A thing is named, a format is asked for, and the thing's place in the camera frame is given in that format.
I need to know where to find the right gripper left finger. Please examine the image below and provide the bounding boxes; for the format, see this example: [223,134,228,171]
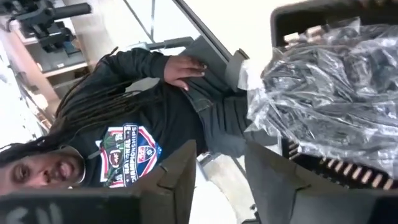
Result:
[0,139,197,224]

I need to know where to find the grey flat panel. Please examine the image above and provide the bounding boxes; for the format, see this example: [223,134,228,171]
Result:
[178,35,249,94]

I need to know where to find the black plastic basket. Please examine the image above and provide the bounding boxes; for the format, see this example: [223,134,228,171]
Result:
[269,0,398,191]

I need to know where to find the person's hand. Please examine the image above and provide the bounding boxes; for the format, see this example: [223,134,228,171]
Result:
[163,55,208,91]

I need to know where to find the light wooden shelf unit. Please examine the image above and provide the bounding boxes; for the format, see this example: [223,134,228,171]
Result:
[0,18,97,125]

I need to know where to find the black metal beam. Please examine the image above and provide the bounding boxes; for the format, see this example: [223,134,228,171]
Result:
[172,0,234,60]

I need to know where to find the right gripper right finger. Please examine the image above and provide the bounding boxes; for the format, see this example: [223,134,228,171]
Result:
[245,142,398,224]

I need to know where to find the person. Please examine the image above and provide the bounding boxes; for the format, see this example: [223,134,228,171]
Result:
[0,46,280,195]

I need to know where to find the black background machine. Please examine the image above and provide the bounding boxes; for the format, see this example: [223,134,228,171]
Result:
[0,0,93,72]

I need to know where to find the bagged black hair ties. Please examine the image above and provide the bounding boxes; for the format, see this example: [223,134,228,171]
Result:
[238,17,398,180]

